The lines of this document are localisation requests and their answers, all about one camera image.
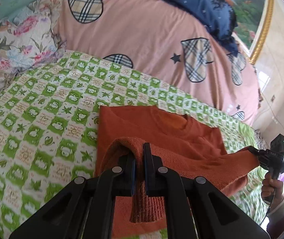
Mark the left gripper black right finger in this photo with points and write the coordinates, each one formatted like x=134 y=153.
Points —
x=194 y=208

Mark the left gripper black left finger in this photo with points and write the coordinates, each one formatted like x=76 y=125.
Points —
x=84 y=208

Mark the rust orange knit sweater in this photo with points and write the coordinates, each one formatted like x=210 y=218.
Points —
x=185 y=145

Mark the red sleeve right forearm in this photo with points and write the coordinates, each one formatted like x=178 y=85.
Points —
x=275 y=226

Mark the person's right hand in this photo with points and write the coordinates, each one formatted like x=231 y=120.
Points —
x=272 y=187

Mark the green white patterned bedsheet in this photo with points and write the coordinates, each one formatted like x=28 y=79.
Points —
x=49 y=126

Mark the pink quilt with plaid hearts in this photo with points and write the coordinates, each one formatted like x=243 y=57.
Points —
x=161 y=40

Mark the gold framed landscape painting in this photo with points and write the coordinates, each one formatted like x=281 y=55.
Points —
x=253 y=23

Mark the dark blue blanket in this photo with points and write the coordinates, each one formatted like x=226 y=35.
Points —
x=217 y=16

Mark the white floral pillow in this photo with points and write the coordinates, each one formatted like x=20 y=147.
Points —
x=27 y=40

